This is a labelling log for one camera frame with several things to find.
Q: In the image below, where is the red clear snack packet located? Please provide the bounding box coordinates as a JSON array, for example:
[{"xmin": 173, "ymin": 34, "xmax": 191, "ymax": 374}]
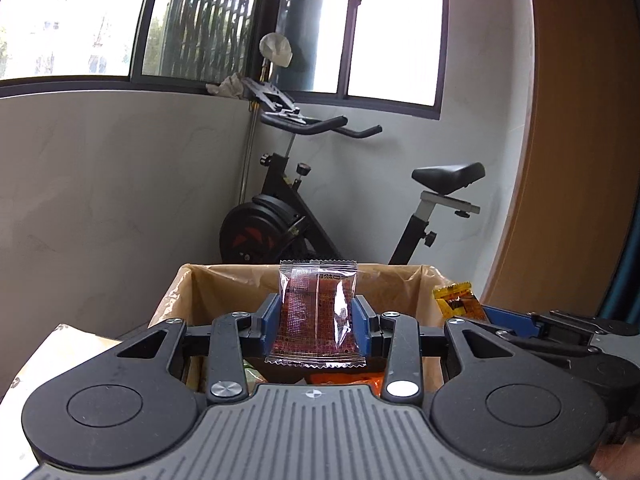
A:
[{"xmin": 266, "ymin": 260, "xmax": 366, "ymax": 370}]

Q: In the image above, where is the yellow gold snack packet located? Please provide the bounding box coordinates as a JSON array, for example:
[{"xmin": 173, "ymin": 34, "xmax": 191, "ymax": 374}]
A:
[{"xmin": 432, "ymin": 282, "xmax": 488, "ymax": 322}]

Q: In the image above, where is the person's right hand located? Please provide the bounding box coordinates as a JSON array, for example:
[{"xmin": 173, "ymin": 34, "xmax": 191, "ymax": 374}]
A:
[{"xmin": 590, "ymin": 425, "xmax": 640, "ymax": 480}]

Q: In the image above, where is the floral checkered bed sheet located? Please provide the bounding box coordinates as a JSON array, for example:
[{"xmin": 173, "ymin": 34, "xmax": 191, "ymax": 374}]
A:
[{"xmin": 0, "ymin": 324, "xmax": 119, "ymax": 480}]

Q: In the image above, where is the brown wooden wardrobe panel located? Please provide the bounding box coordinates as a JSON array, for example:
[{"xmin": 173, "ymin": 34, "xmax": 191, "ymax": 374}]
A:
[{"xmin": 483, "ymin": 0, "xmax": 639, "ymax": 314}]

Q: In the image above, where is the black exercise bike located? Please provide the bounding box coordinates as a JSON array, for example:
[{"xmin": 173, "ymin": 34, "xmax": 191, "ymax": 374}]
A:
[{"xmin": 219, "ymin": 105, "xmax": 496, "ymax": 274}]

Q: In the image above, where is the brown cardboard box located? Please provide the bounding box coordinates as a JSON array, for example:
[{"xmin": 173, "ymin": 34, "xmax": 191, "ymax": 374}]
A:
[{"xmin": 147, "ymin": 262, "xmax": 458, "ymax": 396}]

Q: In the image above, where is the dark framed window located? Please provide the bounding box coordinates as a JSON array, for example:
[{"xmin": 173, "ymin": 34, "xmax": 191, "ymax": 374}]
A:
[{"xmin": 1, "ymin": 0, "xmax": 449, "ymax": 119}]

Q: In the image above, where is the white crumpled cloth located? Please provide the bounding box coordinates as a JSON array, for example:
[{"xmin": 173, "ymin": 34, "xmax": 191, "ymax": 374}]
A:
[{"xmin": 259, "ymin": 32, "xmax": 293, "ymax": 68}]

